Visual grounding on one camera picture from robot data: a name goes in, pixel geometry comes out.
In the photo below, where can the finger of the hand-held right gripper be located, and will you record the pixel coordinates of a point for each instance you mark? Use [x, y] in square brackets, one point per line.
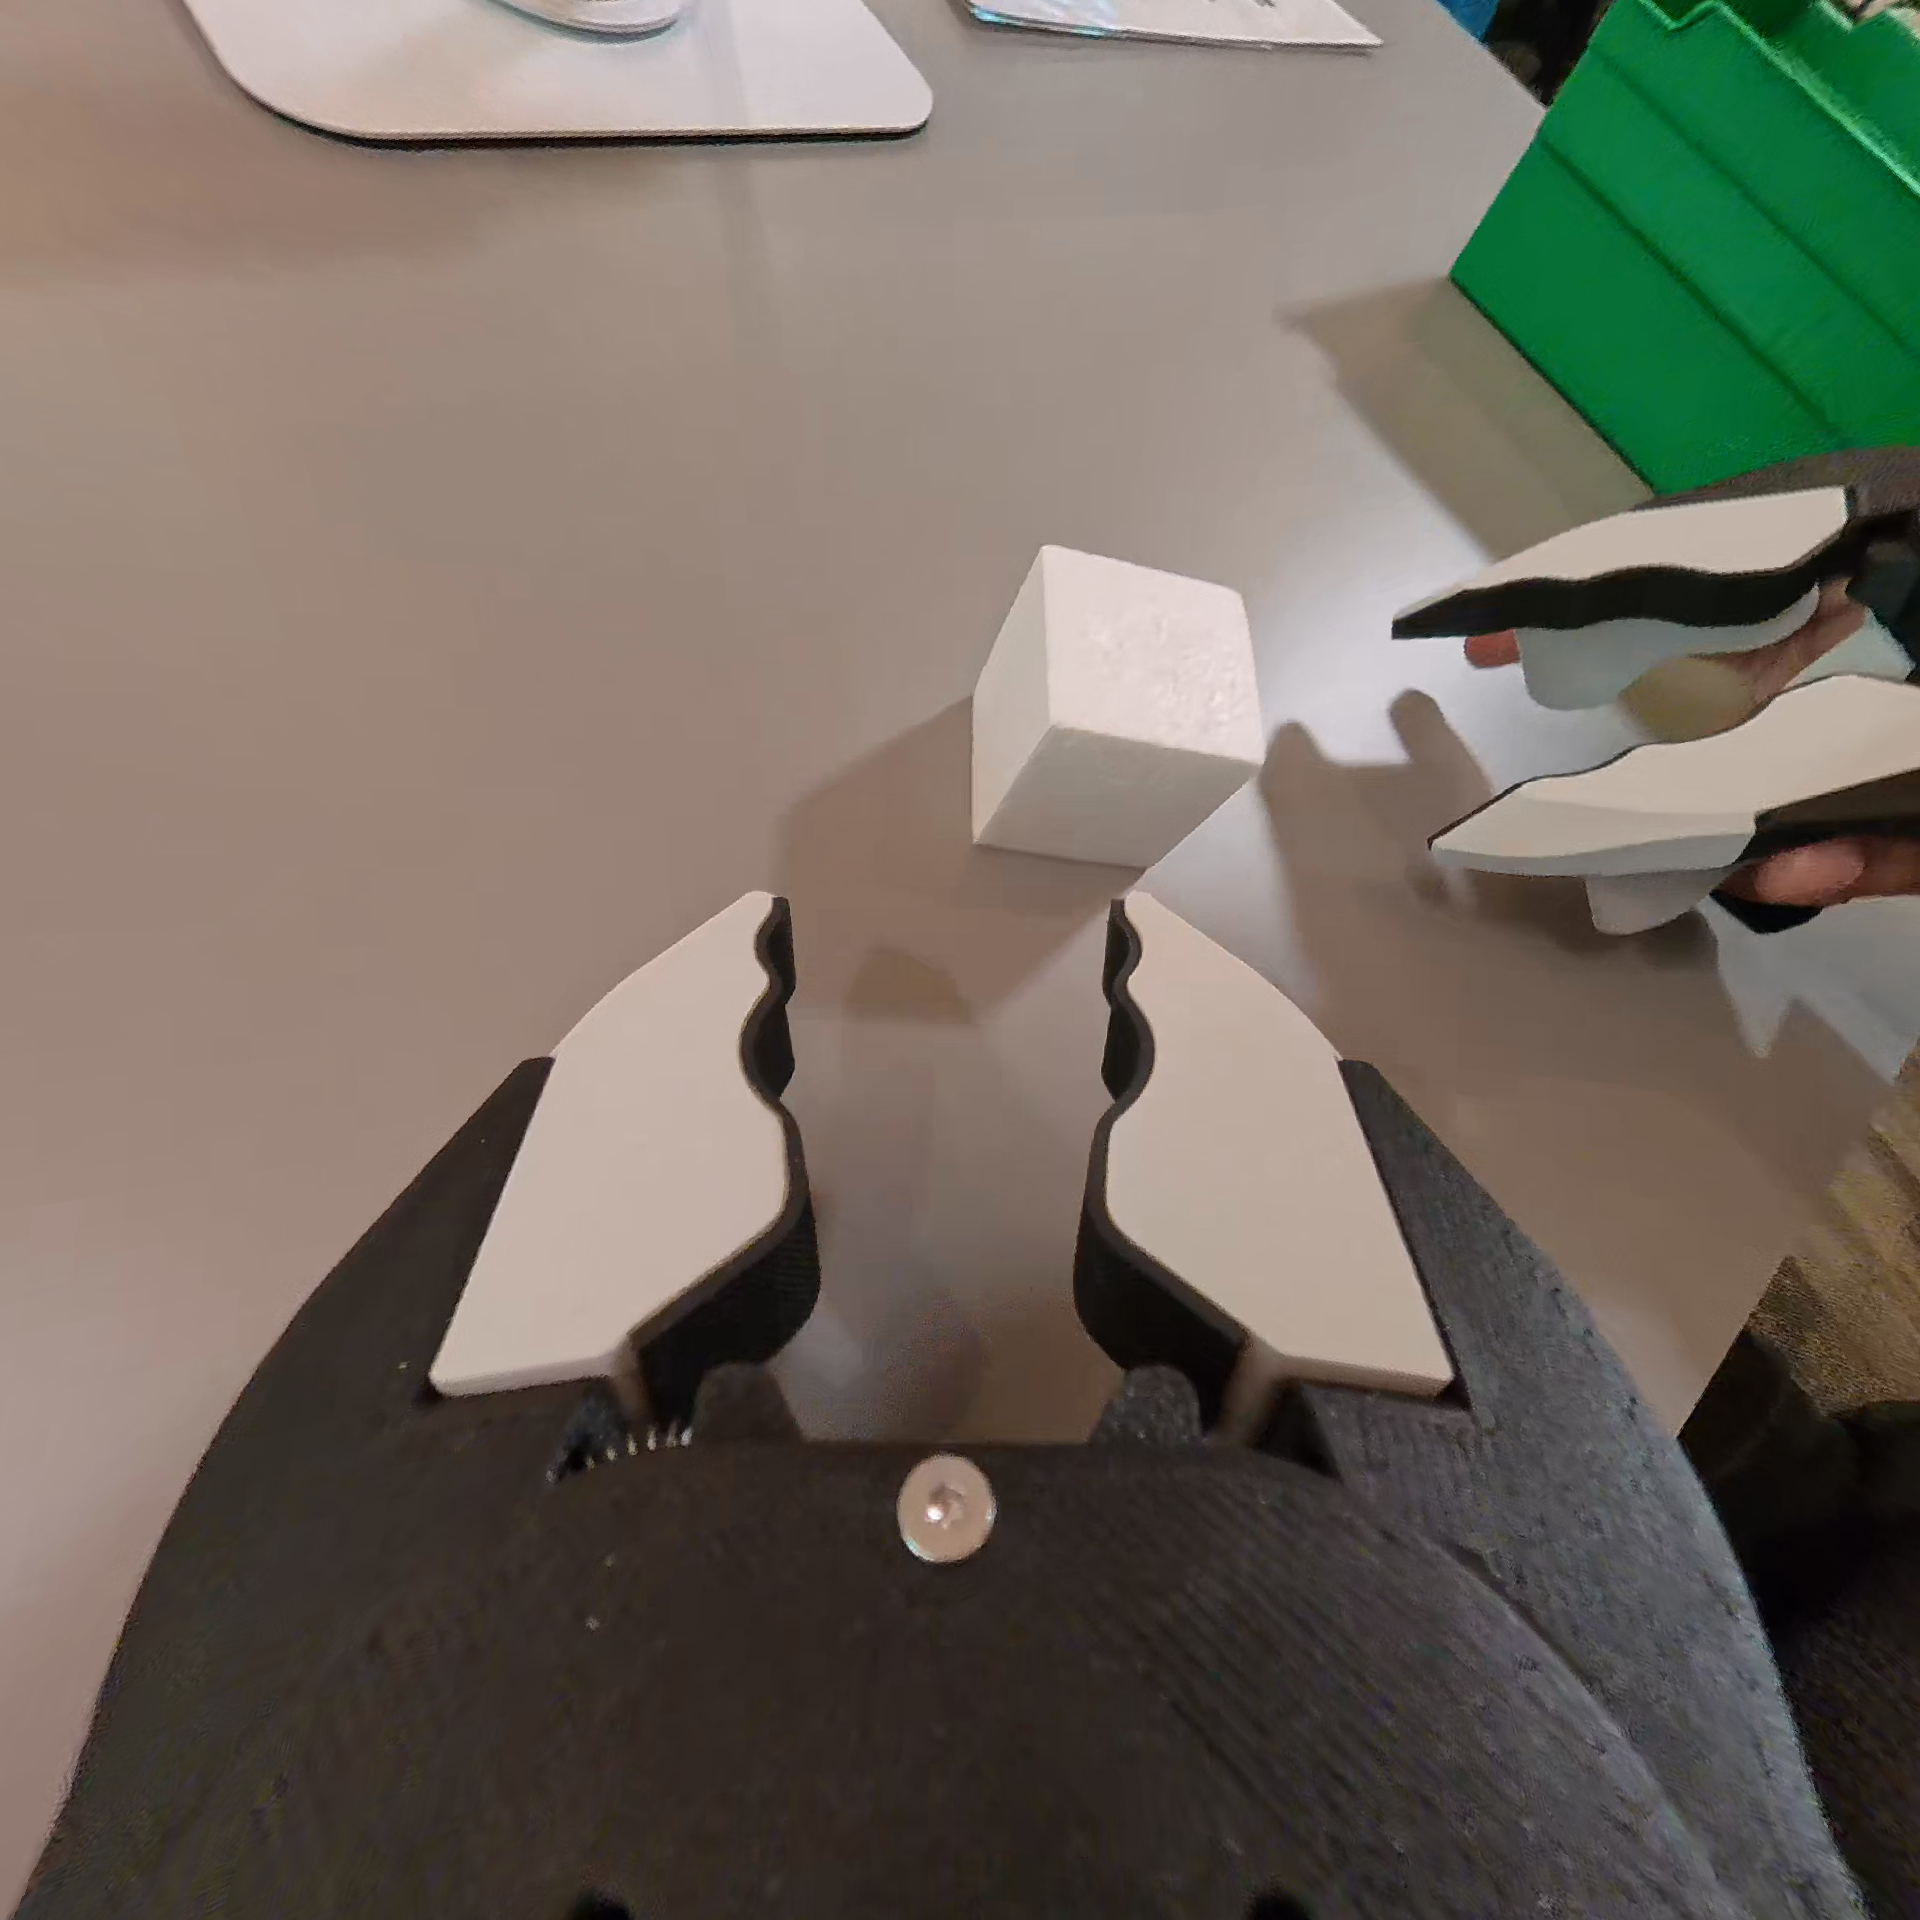
[1622, 833]
[1681, 533]

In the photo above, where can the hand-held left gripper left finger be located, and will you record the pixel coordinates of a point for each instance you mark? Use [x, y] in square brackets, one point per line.
[630, 1200]

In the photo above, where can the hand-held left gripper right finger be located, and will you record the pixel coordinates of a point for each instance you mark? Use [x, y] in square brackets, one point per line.
[1275, 1200]

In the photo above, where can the green plastic bin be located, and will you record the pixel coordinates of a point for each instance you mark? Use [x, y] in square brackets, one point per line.
[1681, 270]

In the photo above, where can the white foam cube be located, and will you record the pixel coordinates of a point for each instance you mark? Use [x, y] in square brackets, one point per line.
[1110, 704]

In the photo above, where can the grey desk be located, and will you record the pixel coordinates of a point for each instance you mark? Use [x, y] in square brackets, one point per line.
[451, 525]

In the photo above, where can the white desk stand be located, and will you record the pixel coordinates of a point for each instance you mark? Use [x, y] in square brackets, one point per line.
[599, 82]

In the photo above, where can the person's right hand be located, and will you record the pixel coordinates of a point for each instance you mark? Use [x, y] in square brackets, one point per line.
[1829, 874]

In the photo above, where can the person's dark clothing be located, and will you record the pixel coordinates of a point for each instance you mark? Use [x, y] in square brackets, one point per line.
[1770, 1471]

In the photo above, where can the clear plastic document sleeve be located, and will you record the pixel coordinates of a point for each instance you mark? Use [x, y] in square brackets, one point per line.
[1171, 20]

